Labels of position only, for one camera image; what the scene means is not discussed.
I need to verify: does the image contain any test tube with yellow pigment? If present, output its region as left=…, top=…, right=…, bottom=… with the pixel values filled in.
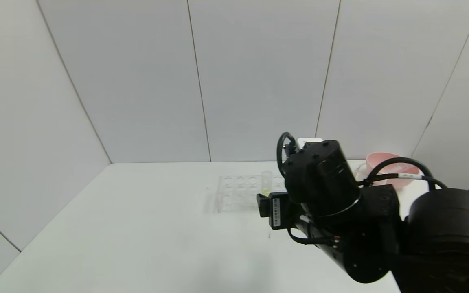
left=261, top=171, right=273, bottom=197

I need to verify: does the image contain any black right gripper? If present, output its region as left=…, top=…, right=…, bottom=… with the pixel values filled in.
left=256, top=191, right=294, bottom=230

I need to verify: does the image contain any pink bowl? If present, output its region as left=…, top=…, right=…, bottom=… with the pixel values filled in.
left=367, top=152, right=420, bottom=190

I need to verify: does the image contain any clear glass beaker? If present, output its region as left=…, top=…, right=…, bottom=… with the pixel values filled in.
left=355, top=162, right=371, bottom=181

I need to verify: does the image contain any black camera cable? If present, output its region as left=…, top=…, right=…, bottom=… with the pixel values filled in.
left=276, top=131, right=298, bottom=177

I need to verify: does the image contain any clear plastic test tube rack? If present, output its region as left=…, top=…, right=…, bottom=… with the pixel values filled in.
left=214, top=174, right=288, bottom=213

